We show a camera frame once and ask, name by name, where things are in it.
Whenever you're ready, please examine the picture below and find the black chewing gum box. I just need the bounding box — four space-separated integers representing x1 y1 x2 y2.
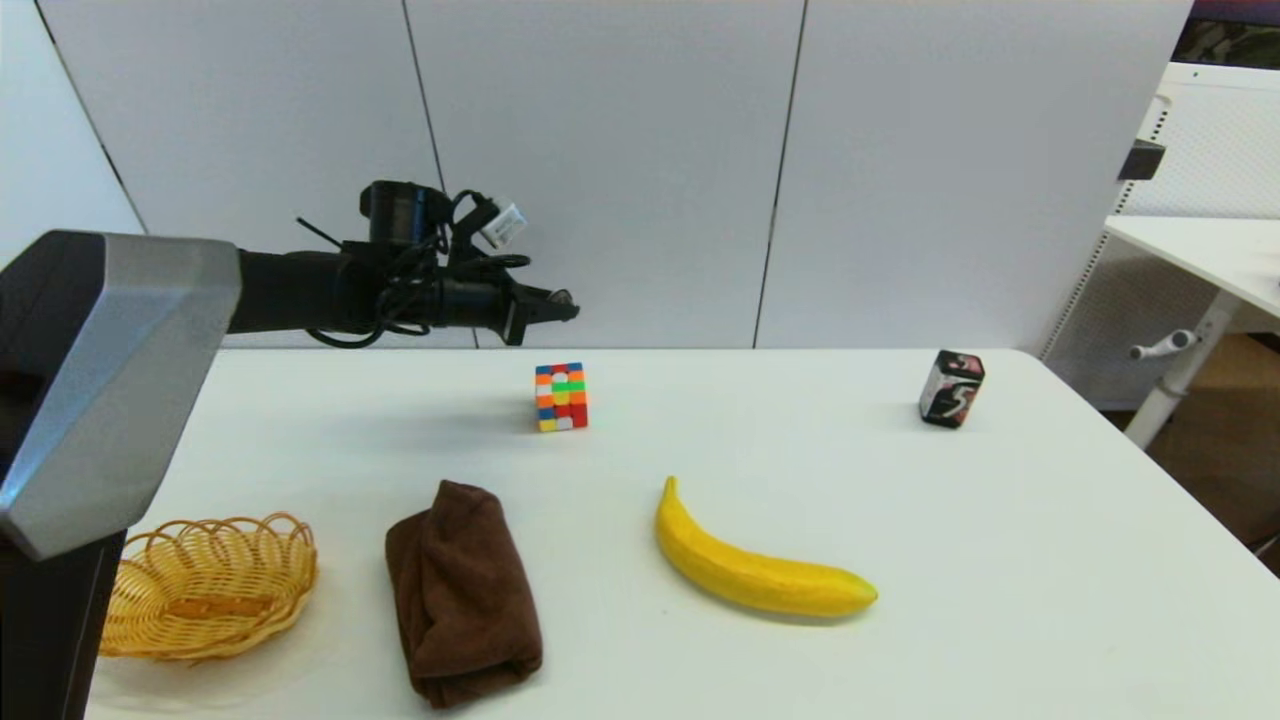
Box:
918 350 986 430

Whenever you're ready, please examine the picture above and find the folded brown towel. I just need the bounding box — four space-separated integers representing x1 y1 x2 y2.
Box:
385 480 544 710

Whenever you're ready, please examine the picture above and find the black clamp block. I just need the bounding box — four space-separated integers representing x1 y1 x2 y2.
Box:
1117 140 1166 182

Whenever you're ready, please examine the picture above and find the multicoloured puzzle cube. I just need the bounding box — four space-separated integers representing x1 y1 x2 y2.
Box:
535 362 590 433

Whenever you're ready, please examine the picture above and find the white perforated panel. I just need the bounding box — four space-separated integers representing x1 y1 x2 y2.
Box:
1037 62 1280 413

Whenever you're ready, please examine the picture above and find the grey table crank handle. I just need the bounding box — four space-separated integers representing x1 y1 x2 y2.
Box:
1129 330 1197 362

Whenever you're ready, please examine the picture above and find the white side table leg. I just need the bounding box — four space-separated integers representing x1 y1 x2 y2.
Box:
1124 292 1243 451

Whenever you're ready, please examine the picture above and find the yellow banana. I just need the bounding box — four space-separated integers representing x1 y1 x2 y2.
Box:
655 475 879 618

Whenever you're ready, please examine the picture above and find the woven wicker basket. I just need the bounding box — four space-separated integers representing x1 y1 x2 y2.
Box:
98 513 319 663

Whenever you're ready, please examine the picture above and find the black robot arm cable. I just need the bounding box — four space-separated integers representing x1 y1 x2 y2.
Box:
296 190 533 351

